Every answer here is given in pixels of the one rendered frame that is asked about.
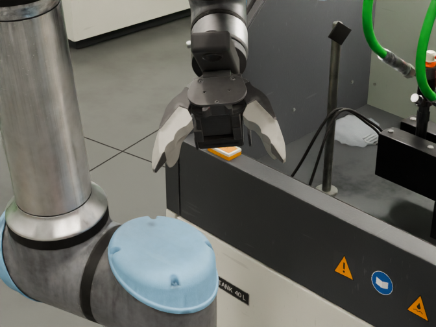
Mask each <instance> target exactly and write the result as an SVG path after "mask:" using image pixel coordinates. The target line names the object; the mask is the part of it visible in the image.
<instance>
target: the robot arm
mask: <svg viewBox="0 0 436 327"><path fill-rule="evenodd" d="M188 1H189V5H190V9H191V41H187V42H186V47H187V48H188V49H190V48H191V58H192V60H191V65H192V68H193V70H194V72H195V74H196V75H197V76H198V77H193V81H192V82H190V83H189V84H187V85H186V87H185V88H184V89H183V91H182V92H181V93H179V94H178V95H177V96H176V97H175V98H173V99H172V100H171V102H170V103H169V104H168V105H167V107H166V109H165V112H164V114H163V117H162V120H161V122H160V126H159V131H158V134H157V137H156V141H155V144H154V148H153V152H152V170H153V172H155V173H157V172H158V170H159V169H160V168H161V167H162V165H163V164H164V163H166V164H167V166H168V167H172V166H174V164H176V162H177V160H178V158H179V154H180V148H181V144H182V142H183V141H184V140H185V138H186V137H187V135H188V134H189V133H190V132H191V131H192V130H193V121H192V117H191V113H192V114H193V115H194V117H195V126H194V140H195V146H196V150H197V151H198V150H199V149H212V148H221V147H237V146H243V145H244V133H243V121H244V125H245V126H246V127H247V128H248V142H249V146H252V138H251V130H253V131H255V132H256V133H257V134H258V135H259V137H260V138H261V140H262V142H263V144H264V147H265V149H266V151H267V153H268V154H269V155H270V157H271V158H272V159H274V160H275V159H279V160H280V161H281V162H282V163H284V162H285V158H286V153H285V143H284V138H283V136H282V133H281V130H280V127H279V124H278V122H277V119H276V116H275V113H274V110H273V108H272V106H271V103H270V100H269V99H268V97H267V96H266V95H265V94H264V93H263V92H262V91H260V90H259V89H257V88H255V87H254V86H253V85H252V84H251V83H250V82H249V81H248V80H247V79H244V78H243V77H242V76H241V75H242V74H243V73H244V71H245V69H246V67H247V58H248V32H247V7H246V5H247V0H188ZM0 133H1V138H2V141H3V147H4V150H5V156H6V161H7V165H8V170H9V173H10V179H11V183H12V188H13V191H14V196H13V197H12V198H11V199H10V201H9V202H8V204H7V206H6V210H5V211H4V212H3V214H2V216H1V217H0V278H1V279H2V281H3V282H4V283H5V284H6V285H7V286H8V287H9V288H11V289H13V290H15V291H17V292H18V293H20V294H21V295H23V296H24V297H26V298H28V299H30V300H33V301H36V302H43V303H45V304H48V305H50V306H53V307H56V308H58V309H61V310H64V311H66V312H69V313H72V314H74V315H77V316H79V317H82V318H84V319H87V320H89V321H92V322H96V323H97V324H100V325H102V326H105V327H217V291H218V287H219V277H218V272H217V269H216V260H215V252H214V250H213V248H212V245H211V243H210V242H209V241H208V239H207V238H206V236H205V235H204V234H203V233H202V232H200V231H199V230H198V229H196V228H195V227H194V226H192V225H190V224H188V223H186V222H184V221H181V220H178V219H175V218H172V217H164V216H157V217H156V218H155V219H151V218H150V217H149V216H144V217H138V218H135V219H132V220H130V221H127V222H126V223H124V224H120V223H117V222H115V221H113V220H111V218H110V214H109V209H108V201H107V198H106V194H105V192H104V190H103V189H102V188H101V187H100V186H99V185H97V184H96V183H95V182H92V181H91V180H90V172H89V168H88V160H87V156H86V148H85V144H84V136H83V131H82V123H81V119H80V112H79V104H78V99H77V92H76V87H75V79H74V75H73V67H72V63H71V55H70V50H69V43H68V38H67V30H66V23H65V18H64V11H63V6H62V0H0Z"/></svg>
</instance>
